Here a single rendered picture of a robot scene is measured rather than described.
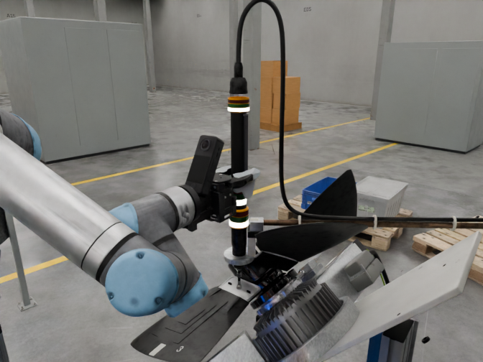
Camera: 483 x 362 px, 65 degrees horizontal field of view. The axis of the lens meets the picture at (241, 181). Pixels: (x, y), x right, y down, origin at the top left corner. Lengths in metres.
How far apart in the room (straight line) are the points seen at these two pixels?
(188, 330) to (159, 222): 0.30
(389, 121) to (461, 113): 1.34
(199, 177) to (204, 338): 0.32
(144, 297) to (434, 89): 7.76
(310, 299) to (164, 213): 0.44
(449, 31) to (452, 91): 5.60
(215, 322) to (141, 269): 0.41
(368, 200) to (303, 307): 2.90
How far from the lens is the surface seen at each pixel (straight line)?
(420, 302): 0.76
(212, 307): 0.88
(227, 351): 0.98
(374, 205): 3.77
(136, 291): 0.45
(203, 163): 0.71
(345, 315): 0.93
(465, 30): 13.26
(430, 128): 8.11
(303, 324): 0.92
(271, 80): 9.18
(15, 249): 3.04
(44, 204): 0.52
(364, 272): 1.13
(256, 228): 0.85
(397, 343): 0.92
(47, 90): 6.87
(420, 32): 13.67
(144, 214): 0.61
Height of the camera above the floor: 1.71
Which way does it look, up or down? 18 degrees down
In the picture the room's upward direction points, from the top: straight up
